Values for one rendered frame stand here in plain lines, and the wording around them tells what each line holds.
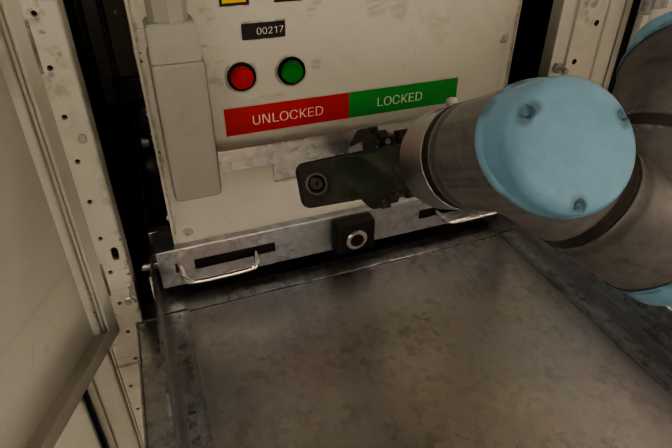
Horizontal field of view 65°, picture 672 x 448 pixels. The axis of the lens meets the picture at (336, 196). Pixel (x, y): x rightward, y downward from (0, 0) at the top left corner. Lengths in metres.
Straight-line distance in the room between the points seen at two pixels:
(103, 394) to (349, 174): 0.49
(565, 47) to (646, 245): 0.43
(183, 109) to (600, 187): 0.36
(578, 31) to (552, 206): 0.48
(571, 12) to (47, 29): 0.61
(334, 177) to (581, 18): 0.43
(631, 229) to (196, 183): 0.39
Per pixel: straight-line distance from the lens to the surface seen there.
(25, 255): 0.61
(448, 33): 0.72
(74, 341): 0.72
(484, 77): 0.78
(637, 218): 0.40
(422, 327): 0.70
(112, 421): 0.88
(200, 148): 0.54
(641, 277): 0.44
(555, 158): 0.34
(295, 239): 0.75
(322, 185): 0.51
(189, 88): 0.51
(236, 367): 0.66
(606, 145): 0.37
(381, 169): 0.50
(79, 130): 0.60
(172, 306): 0.75
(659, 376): 0.74
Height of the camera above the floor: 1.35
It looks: 32 degrees down
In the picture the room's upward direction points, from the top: straight up
